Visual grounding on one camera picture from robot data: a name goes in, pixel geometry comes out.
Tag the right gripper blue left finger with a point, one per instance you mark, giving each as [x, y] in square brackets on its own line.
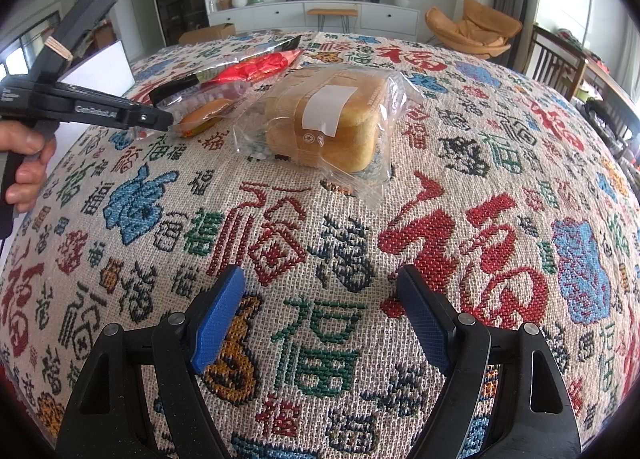
[107, 415]

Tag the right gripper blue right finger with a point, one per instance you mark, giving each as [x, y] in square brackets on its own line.
[532, 415]

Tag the dark clear snack bag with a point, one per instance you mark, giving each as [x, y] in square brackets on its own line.
[167, 91]

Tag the small bagged orange bun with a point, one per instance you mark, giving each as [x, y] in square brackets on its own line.
[199, 114]

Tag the clear bagged toast bread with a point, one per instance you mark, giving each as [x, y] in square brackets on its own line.
[338, 119]

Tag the red snack pouch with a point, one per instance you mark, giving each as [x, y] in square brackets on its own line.
[256, 68]

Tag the person's left hand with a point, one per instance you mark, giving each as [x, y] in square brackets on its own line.
[31, 174]

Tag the white cardboard box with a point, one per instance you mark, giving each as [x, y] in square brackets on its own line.
[108, 71]

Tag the brown cardboard box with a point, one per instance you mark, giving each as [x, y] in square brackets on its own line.
[206, 34]

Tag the patterned woven tablecloth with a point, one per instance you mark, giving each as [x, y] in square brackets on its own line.
[500, 194]

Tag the wooden bench stool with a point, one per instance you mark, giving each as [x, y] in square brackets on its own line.
[344, 14]

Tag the wooden side table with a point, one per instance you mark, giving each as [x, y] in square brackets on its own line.
[614, 107]

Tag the white TV cabinet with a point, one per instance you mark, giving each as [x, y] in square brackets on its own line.
[374, 20]

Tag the dark wooden chair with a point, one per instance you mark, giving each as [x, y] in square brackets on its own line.
[555, 62]

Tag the orange lounge chair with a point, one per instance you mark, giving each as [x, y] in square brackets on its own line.
[482, 32]

